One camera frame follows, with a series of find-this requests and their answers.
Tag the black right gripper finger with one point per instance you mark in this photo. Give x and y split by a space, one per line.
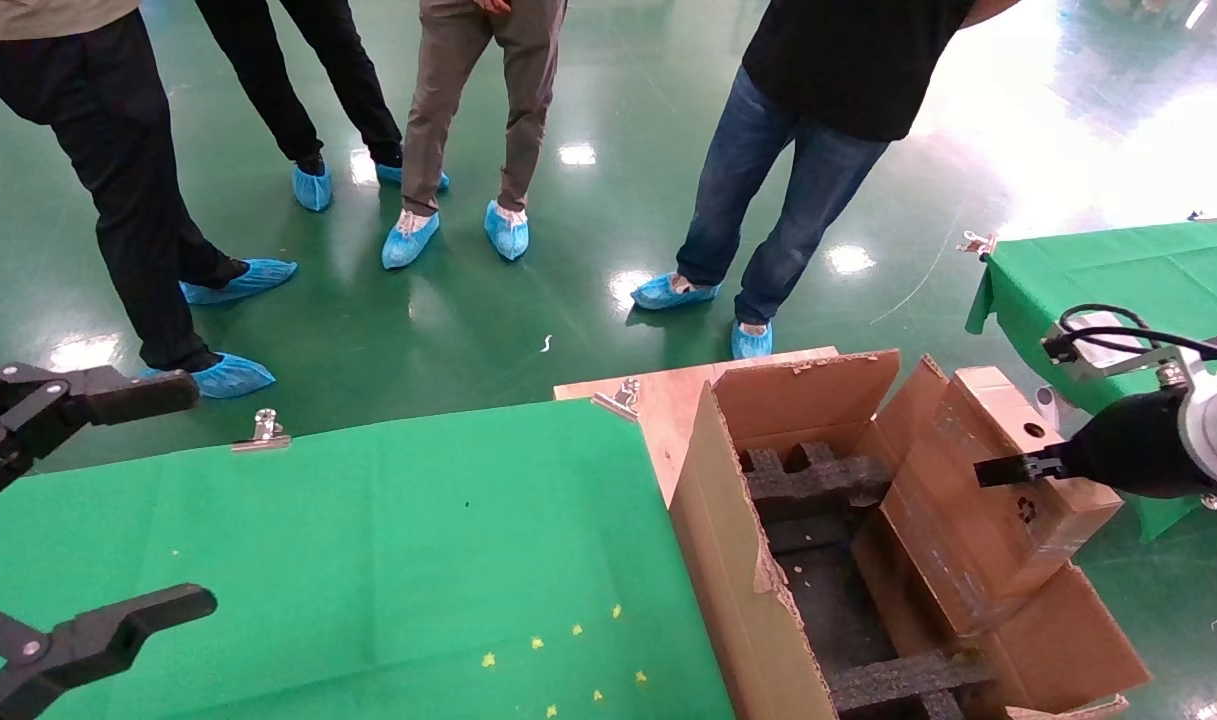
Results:
1018 468

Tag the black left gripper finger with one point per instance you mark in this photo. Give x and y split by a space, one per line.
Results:
88 395
88 640

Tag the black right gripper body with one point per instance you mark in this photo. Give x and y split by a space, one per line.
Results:
1138 445

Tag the small brown cardboard box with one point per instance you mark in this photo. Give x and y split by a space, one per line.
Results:
968 520

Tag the large open cardboard carton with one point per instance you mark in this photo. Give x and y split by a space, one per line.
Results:
728 560

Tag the blue shoe cover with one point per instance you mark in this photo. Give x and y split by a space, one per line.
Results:
230 375
409 238
311 187
388 175
673 291
238 280
752 340
506 230

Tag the green table cloth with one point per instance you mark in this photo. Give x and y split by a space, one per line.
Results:
318 550
1118 270

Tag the black foam packing block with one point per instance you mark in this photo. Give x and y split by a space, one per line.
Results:
818 485
898 682

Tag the person beige shirt black trousers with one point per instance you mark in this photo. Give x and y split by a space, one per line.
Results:
118 170

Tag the person in black trousers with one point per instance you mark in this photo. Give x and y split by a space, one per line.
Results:
258 70

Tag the person black shirt blue jeans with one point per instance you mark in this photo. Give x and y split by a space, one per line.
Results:
848 60

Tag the person in brown trousers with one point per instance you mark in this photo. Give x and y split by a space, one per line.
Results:
448 80

